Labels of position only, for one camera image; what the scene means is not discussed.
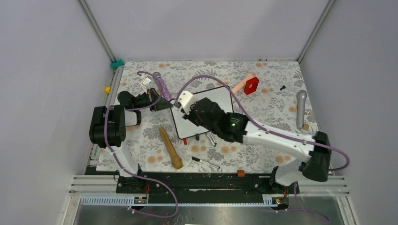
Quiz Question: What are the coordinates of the black capped marker front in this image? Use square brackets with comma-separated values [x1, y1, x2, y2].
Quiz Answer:
[191, 157, 221, 169]

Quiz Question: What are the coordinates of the small brown wooden cube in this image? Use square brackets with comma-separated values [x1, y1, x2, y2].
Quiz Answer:
[237, 170, 245, 178]

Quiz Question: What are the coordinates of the red square block with hole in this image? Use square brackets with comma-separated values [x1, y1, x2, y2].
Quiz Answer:
[244, 77, 259, 95]

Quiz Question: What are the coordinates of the purple glitter microphone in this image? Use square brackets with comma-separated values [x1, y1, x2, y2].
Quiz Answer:
[153, 72, 172, 101]

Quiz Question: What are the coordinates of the teal corner clip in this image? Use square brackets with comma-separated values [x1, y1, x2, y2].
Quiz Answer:
[110, 59, 124, 69]

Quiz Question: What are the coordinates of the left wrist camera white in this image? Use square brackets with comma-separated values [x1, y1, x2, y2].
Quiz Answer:
[140, 76, 152, 90]

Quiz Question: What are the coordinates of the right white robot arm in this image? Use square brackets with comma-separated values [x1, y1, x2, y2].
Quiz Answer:
[176, 97, 331, 193]

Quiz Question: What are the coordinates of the silver grey microphone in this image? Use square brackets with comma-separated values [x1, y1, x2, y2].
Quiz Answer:
[296, 90, 307, 129]

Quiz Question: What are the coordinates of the white whiteboard black frame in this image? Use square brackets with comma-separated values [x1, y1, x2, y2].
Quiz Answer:
[171, 87, 233, 139]

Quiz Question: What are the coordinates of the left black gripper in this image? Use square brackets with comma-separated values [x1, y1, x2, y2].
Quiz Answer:
[132, 87, 173, 112]

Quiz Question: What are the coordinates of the pink toy microphone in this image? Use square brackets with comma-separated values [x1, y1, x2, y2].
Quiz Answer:
[231, 72, 256, 95]

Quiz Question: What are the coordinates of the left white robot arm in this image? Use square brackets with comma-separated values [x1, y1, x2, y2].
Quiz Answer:
[89, 88, 173, 193]

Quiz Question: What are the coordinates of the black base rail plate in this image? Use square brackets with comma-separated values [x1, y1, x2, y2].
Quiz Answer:
[116, 171, 299, 204]

